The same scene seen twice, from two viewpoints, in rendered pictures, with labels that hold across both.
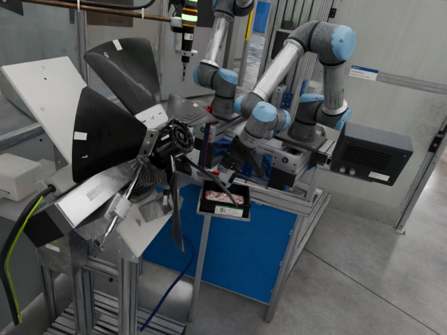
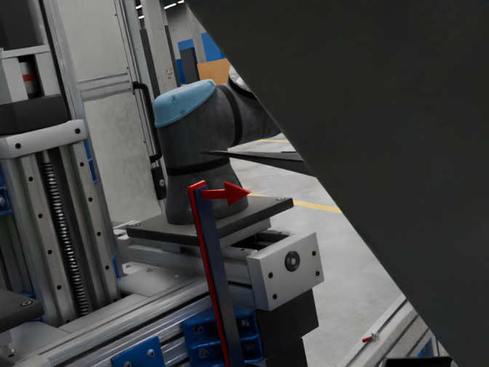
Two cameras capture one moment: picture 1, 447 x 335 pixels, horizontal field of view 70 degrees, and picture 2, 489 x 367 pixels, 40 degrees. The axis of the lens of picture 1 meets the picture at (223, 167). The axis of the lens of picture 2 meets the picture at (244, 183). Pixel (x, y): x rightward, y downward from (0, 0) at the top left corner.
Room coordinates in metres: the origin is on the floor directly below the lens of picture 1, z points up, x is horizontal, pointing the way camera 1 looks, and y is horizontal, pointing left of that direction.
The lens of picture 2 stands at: (1.06, 0.69, 1.31)
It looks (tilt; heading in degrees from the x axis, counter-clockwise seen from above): 11 degrees down; 294
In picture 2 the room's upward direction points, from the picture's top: 11 degrees counter-clockwise
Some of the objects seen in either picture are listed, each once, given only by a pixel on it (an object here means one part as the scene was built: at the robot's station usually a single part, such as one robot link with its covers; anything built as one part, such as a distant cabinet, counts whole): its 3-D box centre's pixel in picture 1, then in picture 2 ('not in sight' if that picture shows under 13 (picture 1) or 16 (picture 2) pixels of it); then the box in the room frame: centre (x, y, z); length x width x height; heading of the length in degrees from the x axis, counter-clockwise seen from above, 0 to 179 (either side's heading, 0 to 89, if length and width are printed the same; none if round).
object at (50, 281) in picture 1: (45, 264); not in sight; (1.03, 0.74, 0.42); 0.04 x 0.04 x 0.83; 78
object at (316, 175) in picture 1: (314, 182); not in sight; (1.27, -0.42, 0.96); 0.03 x 0.03 x 0.20; 78
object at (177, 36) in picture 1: (184, 36); not in sight; (1.02, 0.19, 1.50); 0.09 x 0.07 x 0.10; 113
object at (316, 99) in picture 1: (310, 107); (192, 121); (1.61, -0.39, 1.20); 0.13 x 0.12 x 0.14; 51
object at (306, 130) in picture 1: (303, 127); (202, 186); (1.62, -0.38, 1.09); 0.15 x 0.15 x 0.10
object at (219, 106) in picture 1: (223, 102); not in sight; (1.83, 0.06, 1.09); 0.15 x 0.15 x 0.10
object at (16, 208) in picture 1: (33, 187); not in sight; (1.03, 0.74, 0.85); 0.36 x 0.24 x 0.03; 168
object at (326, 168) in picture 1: (343, 173); not in sight; (1.25, -0.52, 1.04); 0.24 x 0.03 x 0.03; 78
